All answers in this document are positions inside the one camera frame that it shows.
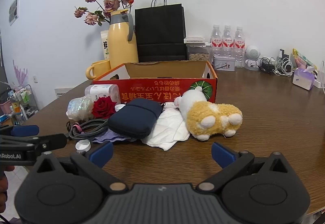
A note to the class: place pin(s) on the yellow thermos jug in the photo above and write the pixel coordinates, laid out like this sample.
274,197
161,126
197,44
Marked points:
121,44

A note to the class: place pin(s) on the yellow mug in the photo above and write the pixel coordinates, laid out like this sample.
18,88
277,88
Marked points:
101,68

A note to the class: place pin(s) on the purple wall decal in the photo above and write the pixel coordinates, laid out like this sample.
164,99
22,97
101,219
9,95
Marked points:
20,74

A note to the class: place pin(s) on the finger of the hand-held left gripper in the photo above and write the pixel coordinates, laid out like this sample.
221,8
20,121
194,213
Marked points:
24,130
50,140

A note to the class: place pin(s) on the purple cloth pouch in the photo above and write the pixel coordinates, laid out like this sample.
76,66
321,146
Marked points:
109,136

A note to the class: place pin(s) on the navy blue pouch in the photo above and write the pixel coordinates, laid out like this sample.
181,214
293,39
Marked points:
134,117

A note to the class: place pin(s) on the wall poster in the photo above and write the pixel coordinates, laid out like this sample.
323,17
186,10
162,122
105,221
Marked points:
14,11

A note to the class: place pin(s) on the red label water bottle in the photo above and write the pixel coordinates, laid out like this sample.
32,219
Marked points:
239,42
216,41
227,41

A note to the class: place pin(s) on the black paper bag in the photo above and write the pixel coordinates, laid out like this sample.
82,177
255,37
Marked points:
160,31

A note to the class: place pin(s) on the white milk carton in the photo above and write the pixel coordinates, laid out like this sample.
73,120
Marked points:
104,46

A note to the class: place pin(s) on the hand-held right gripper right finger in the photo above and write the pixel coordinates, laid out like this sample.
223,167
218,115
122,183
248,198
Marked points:
222,154

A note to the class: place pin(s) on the red cardboard box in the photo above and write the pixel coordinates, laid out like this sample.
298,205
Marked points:
152,87

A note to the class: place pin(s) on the white wall panel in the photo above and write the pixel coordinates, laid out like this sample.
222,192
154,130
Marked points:
62,92

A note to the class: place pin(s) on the white storage rack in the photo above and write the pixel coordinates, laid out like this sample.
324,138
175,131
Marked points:
21,102

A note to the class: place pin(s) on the white wall socket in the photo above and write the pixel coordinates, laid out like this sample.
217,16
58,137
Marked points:
35,79

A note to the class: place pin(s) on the purple tissue box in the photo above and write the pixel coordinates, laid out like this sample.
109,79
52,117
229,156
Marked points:
303,79

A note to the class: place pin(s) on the white robot toy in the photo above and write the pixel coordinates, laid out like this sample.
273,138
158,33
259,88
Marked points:
252,52

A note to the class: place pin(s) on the small flat white box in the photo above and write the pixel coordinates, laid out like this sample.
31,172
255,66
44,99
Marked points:
194,39

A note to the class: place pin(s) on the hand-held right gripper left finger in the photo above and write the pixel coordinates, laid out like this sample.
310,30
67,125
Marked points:
102,154

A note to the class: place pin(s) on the clear cotton swab box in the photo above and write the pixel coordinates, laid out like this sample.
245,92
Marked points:
106,92

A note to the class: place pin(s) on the silver tin box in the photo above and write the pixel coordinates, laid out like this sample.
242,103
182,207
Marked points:
223,63

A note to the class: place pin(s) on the iridescent plastic bag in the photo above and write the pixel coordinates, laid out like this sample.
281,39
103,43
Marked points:
80,108

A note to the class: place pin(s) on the colourful snack bag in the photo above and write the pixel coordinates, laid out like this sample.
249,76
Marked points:
301,59

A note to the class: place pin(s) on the person's left hand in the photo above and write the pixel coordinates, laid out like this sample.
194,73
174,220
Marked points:
9,168

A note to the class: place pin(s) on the white cloth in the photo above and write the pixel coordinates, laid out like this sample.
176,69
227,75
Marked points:
170,130

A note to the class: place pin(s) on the yellow white plush toy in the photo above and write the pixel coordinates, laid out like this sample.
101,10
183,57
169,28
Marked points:
208,115

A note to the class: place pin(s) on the clear seed container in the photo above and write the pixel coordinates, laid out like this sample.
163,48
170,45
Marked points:
198,56

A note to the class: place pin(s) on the white bottle cap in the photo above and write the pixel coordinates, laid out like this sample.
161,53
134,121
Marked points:
83,146

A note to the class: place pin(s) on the red rose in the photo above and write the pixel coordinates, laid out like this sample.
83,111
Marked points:
102,108

